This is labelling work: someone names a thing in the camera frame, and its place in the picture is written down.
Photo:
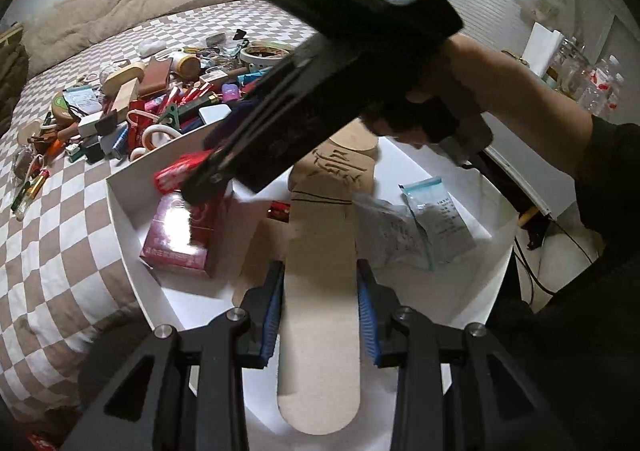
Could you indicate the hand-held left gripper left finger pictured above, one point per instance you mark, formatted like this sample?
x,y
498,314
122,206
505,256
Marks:
x,y
272,311

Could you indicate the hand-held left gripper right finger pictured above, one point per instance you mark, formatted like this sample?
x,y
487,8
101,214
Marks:
x,y
367,316

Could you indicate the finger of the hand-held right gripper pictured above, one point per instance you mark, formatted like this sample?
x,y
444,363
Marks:
x,y
280,141
227,126

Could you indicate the tan shoe insole with writing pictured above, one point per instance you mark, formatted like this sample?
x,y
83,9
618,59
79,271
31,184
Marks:
x,y
320,281

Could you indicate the red snack packet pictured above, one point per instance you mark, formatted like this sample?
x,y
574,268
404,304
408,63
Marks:
x,y
170,177

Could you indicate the white cardboard box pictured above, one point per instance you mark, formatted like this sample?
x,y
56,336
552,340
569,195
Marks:
x,y
480,211

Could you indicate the person's right forearm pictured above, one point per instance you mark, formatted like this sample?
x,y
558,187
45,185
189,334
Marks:
x,y
525,96

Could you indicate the person's right hand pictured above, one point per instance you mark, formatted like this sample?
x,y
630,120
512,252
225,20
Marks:
x,y
450,76

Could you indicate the white power bank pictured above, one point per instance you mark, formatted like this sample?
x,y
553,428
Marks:
x,y
212,115

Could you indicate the pile of lighters and trinkets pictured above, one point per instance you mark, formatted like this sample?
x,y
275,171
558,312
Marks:
x,y
200,91

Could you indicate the green clothes clip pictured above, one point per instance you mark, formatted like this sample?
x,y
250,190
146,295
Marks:
x,y
170,118

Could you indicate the small red pack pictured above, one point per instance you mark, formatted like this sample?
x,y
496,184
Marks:
x,y
280,211

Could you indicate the white patterned tape roll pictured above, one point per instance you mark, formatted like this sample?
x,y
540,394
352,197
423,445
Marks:
x,y
260,63

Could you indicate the white bottle with tan cap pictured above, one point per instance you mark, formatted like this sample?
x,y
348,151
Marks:
x,y
187,65

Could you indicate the crumpled clear plastic bag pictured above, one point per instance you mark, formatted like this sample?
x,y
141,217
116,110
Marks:
x,y
390,236

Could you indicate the brown leather wallet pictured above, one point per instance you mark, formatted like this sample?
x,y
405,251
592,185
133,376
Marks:
x,y
154,78

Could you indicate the wooden block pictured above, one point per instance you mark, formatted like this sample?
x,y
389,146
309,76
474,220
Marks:
x,y
125,98

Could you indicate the white cotton ball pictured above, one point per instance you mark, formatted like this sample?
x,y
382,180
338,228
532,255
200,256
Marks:
x,y
150,47

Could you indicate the beige oval case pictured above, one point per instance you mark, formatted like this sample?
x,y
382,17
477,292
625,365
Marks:
x,y
122,76

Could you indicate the blue-top zip bag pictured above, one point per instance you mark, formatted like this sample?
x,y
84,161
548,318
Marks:
x,y
445,226

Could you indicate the red cigarette box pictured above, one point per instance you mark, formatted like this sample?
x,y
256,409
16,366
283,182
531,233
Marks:
x,y
175,241

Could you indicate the black box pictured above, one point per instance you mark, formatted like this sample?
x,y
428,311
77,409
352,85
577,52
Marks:
x,y
106,123
94,148

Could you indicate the blue printed zip bag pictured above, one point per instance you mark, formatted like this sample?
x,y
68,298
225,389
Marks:
x,y
82,98

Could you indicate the brown and green pouch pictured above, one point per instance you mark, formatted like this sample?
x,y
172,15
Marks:
x,y
62,106

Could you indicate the beige fluffy blanket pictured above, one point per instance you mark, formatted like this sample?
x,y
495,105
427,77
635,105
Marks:
x,y
100,16

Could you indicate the orange utility knife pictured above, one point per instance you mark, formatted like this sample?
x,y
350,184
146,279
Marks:
x,y
57,146

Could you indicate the beige oval wooden disc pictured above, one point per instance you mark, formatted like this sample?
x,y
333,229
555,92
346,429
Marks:
x,y
30,133

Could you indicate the small gold cylinder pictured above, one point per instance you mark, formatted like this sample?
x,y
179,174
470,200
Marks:
x,y
37,185

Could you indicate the white paper bag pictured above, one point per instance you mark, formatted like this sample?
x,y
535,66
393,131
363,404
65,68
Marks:
x,y
540,48

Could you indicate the brown tape in clear bag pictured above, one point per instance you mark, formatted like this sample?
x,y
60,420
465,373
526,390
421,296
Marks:
x,y
22,163

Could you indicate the small glass vial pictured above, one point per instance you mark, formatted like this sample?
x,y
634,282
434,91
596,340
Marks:
x,y
21,203

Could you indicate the brown folded blanket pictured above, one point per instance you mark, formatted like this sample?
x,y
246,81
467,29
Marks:
x,y
10,81

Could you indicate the person's black clothing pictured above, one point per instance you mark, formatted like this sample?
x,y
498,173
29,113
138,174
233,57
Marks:
x,y
590,356

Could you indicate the wooden bedside shelf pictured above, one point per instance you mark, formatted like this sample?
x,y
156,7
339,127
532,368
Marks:
x,y
12,33

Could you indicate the red package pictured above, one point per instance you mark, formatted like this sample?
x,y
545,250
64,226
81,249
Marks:
x,y
45,443

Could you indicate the group of plastic bottles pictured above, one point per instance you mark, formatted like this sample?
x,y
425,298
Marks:
x,y
600,86

